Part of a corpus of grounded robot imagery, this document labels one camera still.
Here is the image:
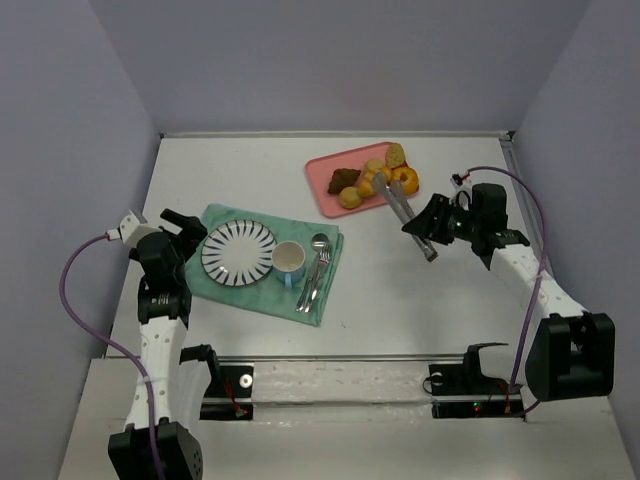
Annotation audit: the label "silver metal tongs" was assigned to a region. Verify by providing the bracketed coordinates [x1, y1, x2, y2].
[371, 171, 438, 262]

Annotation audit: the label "striped yellow bread roll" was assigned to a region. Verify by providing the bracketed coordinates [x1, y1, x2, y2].
[357, 166, 392, 198]

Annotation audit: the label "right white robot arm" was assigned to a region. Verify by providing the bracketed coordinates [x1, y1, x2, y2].
[402, 183, 615, 402]

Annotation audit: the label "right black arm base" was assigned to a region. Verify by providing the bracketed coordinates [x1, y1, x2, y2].
[422, 342, 526, 419]

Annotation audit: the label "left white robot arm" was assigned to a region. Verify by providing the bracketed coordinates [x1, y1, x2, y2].
[108, 209, 207, 479]

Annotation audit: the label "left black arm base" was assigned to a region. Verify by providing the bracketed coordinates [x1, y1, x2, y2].
[180, 344, 254, 422]

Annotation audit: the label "seeded oval bread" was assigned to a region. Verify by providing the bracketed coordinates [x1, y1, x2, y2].
[385, 143, 406, 169]

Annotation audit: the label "orange donut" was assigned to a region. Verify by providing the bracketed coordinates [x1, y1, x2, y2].
[391, 166, 420, 196]

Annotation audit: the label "blue striped white plate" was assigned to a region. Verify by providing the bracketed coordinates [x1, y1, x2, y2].
[201, 219, 276, 287]

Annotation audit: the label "small round bun back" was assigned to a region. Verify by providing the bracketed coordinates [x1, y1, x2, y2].
[364, 158, 386, 171]

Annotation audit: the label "small round bun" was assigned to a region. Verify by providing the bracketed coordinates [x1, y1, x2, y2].
[364, 158, 386, 171]
[338, 186, 363, 210]

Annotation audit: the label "small round bun front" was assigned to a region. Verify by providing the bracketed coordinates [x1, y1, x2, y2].
[338, 186, 363, 210]

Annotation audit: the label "blue mug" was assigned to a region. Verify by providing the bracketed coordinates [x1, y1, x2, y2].
[272, 241, 306, 290]

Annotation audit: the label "chocolate croissant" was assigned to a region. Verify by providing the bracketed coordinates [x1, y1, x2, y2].
[327, 168, 361, 195]

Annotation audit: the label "green cloth placemat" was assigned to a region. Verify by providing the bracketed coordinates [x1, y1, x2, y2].
[185, 204, 344, 327]

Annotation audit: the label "silver fork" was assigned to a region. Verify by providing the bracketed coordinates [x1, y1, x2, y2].
[303, 243, 331, 313]

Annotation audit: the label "silver spoon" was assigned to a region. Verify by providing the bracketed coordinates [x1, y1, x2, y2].
[301, 232, 330, 312]

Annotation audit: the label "pink tray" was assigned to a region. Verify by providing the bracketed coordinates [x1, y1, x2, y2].
[305, 141, 393, 219]

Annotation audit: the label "silver knife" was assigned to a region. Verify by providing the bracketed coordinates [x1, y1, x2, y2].
[296, 250, 321, 312]

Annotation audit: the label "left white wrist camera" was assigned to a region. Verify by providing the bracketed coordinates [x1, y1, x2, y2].
[107, 210, 161, 248]

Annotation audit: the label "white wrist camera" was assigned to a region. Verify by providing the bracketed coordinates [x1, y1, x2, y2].
[107, 210, 161, 248]
[450, 171, 472, 209]

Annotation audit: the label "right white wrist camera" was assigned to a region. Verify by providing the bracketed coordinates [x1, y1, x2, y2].
[450, 171, 472, 209]

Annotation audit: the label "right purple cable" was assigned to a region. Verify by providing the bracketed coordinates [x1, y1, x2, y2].
[450, 166, 550, 416]

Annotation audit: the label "purple cable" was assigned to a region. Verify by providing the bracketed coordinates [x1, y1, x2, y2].
[58, 231, 167, 480]
[450, 166, 550, 416]

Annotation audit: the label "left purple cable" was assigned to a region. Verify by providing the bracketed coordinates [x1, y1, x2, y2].
[58, 231, 167, 480]

